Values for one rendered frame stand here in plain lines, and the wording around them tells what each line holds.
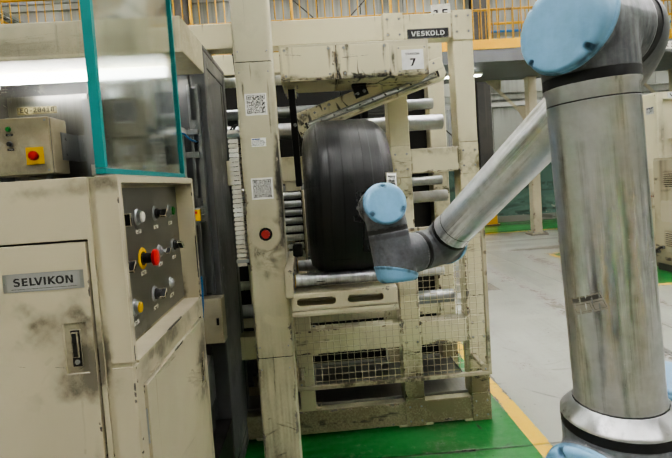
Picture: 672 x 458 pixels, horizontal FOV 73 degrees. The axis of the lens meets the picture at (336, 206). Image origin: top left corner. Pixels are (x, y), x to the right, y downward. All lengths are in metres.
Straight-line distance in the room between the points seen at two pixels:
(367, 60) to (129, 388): 1.44
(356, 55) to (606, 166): 1.42
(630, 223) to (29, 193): 0.98
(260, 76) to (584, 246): 1.24
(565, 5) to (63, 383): 1.04
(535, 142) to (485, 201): 0.16
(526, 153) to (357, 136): 0.74
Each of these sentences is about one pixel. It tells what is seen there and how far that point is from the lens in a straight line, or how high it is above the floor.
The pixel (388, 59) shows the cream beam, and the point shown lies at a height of 1.70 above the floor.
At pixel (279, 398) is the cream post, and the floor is 0.47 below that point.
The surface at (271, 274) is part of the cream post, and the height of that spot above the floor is 0.92.
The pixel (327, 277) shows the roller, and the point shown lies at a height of 0.91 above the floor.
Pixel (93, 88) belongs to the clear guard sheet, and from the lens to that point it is 0.99.
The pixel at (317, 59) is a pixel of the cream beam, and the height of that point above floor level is 1.72.
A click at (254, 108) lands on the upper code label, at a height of 1.50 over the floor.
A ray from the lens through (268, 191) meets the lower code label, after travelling 1.60.
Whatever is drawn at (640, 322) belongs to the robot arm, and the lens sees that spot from 0.69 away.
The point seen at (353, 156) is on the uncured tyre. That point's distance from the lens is 1.44.
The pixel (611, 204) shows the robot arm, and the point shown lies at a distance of 0.65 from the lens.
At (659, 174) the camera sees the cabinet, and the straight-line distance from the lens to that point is 6.18.
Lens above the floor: 1.23
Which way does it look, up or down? 3 degrees down
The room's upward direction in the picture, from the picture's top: 4 degrees counter-clockwise
